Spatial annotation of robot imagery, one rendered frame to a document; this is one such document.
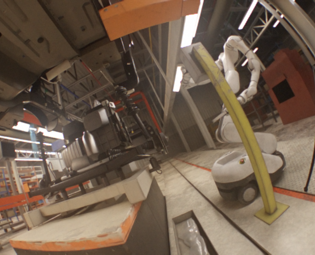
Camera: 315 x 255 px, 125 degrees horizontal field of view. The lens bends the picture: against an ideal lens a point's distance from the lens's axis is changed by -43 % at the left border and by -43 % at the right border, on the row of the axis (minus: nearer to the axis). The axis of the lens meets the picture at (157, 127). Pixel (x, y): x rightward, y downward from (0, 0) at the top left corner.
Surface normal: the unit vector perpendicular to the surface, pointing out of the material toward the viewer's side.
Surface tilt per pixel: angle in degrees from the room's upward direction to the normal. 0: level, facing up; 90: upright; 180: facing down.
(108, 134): 90
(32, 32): 180
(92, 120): 90
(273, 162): 90
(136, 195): 90
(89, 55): 180
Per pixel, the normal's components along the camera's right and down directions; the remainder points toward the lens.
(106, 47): 0.41, 0.89
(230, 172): -0.85, -0.32
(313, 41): -0.91, 0.41
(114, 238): -0.03, -0.18
